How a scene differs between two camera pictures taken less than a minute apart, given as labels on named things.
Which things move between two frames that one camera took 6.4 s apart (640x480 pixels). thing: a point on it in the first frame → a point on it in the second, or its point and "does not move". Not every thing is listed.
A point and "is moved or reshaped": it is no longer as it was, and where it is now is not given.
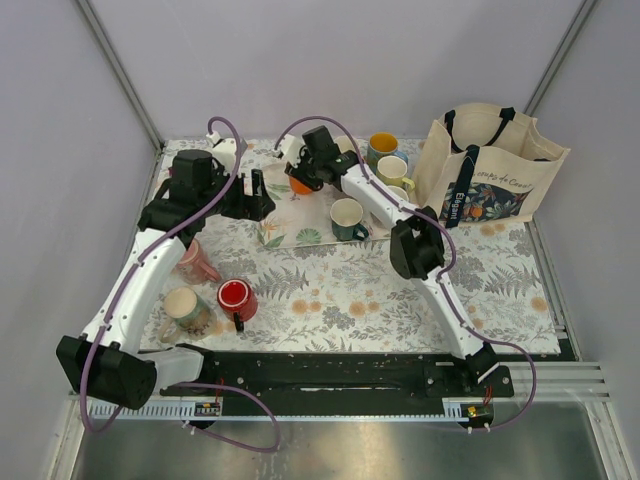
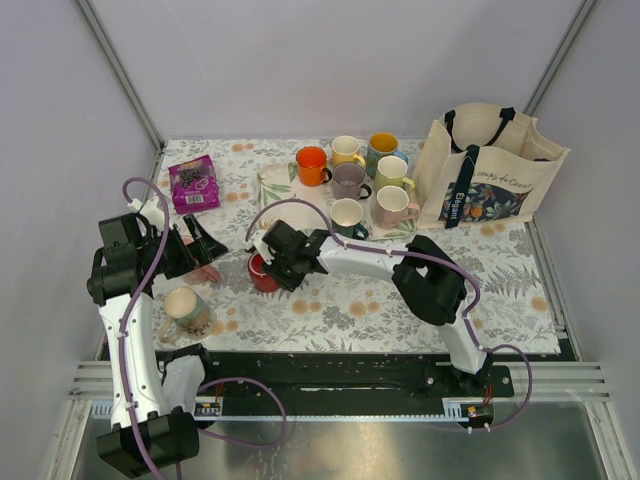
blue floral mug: x=382 y=144 does not move
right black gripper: x=298 y=174 → x=289 y=283
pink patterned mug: x=191 y=270 does not move
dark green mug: x=346 y=215 does not move
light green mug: x=391 y=171 does not move
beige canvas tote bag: x=484 y=162 does not move
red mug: x=236 y=296 → x=260 y=278
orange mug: x=299 y=187 is moved or reshaped
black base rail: x=359 y=377 does not move
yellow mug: x=344 y=143 does not move
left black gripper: x=245 y=206 → x=203 y=250
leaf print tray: x=303 y=219 does not move
